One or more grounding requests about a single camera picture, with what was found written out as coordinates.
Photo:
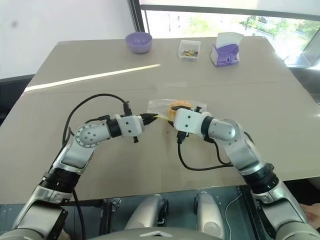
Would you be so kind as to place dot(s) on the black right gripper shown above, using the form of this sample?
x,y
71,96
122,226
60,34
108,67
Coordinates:
x,y
197,109

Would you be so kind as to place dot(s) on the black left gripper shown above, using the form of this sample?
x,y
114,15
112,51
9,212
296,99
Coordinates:
x,y
144,120

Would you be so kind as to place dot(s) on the round orange checkered bread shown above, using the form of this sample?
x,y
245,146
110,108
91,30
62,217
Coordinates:
x,y
172,113

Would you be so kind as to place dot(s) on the clear yellow-zip plastic bag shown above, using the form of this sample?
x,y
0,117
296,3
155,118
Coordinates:
x,y
157,106

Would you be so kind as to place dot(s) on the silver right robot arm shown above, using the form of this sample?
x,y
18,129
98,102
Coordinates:
x,y
225,131

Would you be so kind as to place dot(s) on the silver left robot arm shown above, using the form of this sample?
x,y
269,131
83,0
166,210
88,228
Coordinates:
x,y
87,136

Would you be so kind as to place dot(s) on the clear box with coloured pieces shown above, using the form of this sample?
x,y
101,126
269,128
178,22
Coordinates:
x,y
189,51

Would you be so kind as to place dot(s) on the purple and white tissue box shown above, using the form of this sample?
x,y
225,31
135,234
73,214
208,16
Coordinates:
x,y
225,56

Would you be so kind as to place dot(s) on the purple bowl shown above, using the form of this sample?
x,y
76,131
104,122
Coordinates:
x,y
138,43

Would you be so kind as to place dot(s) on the white tissue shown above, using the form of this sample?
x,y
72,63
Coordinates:
x,y
228,38

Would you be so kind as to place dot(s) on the silver rounded robot leg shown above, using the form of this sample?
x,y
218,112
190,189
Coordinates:
x,y
208,215
145,215

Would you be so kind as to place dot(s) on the black metal table leg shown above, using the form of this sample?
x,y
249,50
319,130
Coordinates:
x,y
108,217
250,207

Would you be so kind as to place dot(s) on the grey robot torso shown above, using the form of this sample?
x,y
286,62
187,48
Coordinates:
x,y
160,235

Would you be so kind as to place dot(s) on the clear glass panel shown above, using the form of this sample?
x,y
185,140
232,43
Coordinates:
x,y
310,52

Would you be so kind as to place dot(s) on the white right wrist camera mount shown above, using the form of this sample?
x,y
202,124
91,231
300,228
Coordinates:
x,y
187,122

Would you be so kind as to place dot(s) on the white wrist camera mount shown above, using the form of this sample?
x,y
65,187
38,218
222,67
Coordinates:
x,y
130,125
187,122

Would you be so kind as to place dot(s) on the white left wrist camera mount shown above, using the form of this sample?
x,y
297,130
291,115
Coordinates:
x,y
130,125

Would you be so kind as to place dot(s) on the dark window frame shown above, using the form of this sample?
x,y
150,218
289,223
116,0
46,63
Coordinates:
x,y
137,17

